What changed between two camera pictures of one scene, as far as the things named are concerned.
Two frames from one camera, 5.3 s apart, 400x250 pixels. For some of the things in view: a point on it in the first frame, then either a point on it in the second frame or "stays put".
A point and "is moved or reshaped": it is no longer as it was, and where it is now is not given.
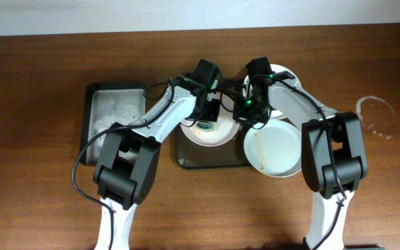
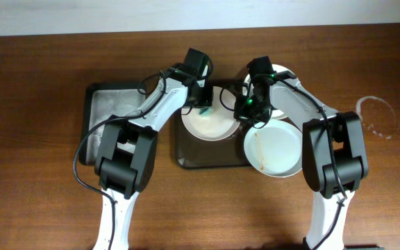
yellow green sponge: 205,126 is moved or reshaped
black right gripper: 247,113 stays put
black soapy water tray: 106,105 stays put
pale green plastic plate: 275,149 stays put
